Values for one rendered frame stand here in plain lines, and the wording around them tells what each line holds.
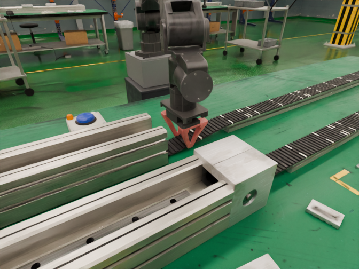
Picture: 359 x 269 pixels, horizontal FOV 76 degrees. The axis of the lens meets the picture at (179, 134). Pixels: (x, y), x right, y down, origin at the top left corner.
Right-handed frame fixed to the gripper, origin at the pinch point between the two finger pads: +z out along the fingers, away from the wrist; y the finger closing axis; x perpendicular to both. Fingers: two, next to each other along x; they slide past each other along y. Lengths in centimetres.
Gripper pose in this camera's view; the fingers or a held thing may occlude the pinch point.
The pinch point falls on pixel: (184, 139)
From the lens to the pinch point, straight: 56.0
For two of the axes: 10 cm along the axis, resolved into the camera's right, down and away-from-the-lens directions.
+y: 5.5, 4.6, -7.0
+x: 8.4, -3.2, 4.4
